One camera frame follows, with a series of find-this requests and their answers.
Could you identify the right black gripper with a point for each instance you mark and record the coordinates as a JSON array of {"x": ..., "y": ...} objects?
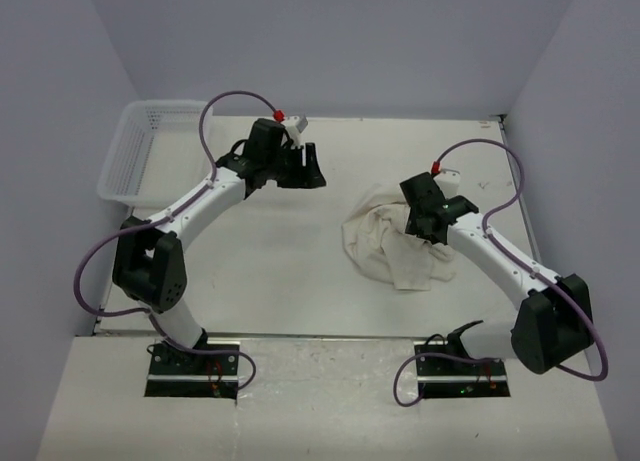
[{"x": 411, "y": 228}]

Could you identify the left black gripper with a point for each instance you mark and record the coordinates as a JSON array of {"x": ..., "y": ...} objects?
[{"x": 302, "y": 176}]

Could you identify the cream white t shirt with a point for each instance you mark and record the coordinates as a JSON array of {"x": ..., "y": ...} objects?
[{"x": 374, "y": 239}]

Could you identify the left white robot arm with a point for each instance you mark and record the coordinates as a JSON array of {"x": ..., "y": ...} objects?
[{"x": 150, "y": 263}]

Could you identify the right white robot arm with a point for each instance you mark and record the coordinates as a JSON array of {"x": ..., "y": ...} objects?
[{"x": 553, "y": 320}]

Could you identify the white plastic basket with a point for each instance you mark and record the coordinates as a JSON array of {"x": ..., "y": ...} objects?
[{"x": 155, "y": 155}]

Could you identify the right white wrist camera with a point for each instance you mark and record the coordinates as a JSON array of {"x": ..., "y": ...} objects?
[{"x": 448, "y": 181}]

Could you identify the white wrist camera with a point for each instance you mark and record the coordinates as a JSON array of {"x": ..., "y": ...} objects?
[
  {"x": 295, "y": 126},
  {"x": 448, "y": 181}
]

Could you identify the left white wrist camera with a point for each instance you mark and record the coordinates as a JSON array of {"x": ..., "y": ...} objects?
[{"x": 295, "y": 126}]

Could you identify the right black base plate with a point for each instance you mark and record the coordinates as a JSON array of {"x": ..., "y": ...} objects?
[{"x": 445, "y": 379}]

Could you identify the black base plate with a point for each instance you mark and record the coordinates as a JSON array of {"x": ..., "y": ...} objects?
[
  {"x": 445, "y": 379},
  {"x": 176, "y": 374}
]

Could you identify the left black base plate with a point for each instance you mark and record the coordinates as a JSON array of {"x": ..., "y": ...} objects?
[{"x": 176, "y": 374}]

